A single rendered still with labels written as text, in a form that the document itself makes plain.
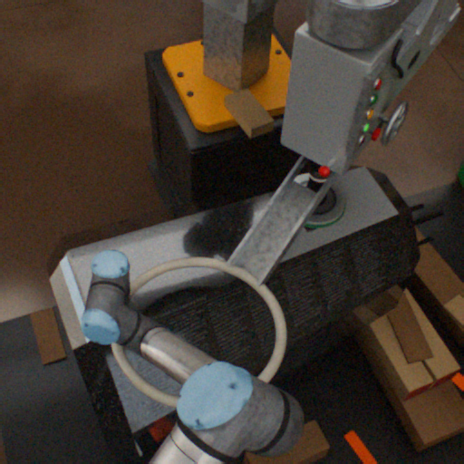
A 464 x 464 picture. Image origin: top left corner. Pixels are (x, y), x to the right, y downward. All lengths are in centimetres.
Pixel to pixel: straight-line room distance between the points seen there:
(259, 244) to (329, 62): 61
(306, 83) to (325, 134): 16
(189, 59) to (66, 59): 143
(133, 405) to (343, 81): 112
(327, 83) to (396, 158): 187
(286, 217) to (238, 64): 73
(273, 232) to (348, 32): 70
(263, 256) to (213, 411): 102
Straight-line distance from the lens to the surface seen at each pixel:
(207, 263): 195
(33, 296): 302
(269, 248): 198
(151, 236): 212
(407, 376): 263
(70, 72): 395
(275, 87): 264
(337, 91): 172
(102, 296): 155
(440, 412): 272
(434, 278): 302
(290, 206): 203
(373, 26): 158
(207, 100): 257
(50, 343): 286
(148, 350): 153
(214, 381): 104
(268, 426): 107
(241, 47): 244
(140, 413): 206
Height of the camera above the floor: 254
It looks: 55 degrees down
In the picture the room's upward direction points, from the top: 5 degrees clockwise
